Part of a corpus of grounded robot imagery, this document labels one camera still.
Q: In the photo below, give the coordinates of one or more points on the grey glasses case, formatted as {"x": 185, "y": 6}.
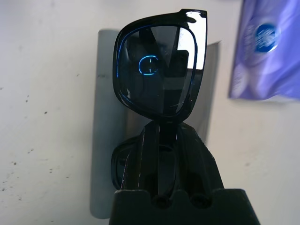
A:
{"x": 103, "y": 105}

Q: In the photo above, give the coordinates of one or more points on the black sunglasses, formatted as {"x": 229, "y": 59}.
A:
{"x": 159, "y": 70}

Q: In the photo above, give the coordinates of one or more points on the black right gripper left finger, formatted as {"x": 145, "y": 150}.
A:
{"x": 147, "y": 159}

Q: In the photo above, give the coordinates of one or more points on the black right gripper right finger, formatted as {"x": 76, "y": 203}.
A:
{"x": 199, "y": 164}

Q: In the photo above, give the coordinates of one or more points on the purple tissue pack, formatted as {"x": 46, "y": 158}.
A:
{"x": 264, "y": 58}

